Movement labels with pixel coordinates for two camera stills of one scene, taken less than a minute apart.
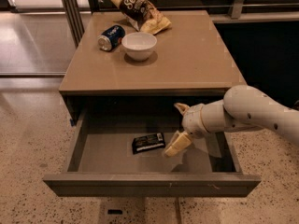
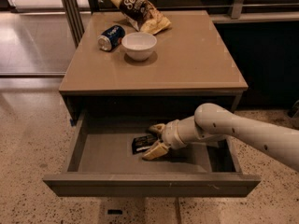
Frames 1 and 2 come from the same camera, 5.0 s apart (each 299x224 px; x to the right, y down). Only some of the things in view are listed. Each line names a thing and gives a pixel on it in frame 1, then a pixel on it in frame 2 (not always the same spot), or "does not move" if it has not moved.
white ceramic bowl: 139,45 does not move
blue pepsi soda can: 110,37 does not move
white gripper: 192,119 -> 170,134
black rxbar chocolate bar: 148,143 does not move
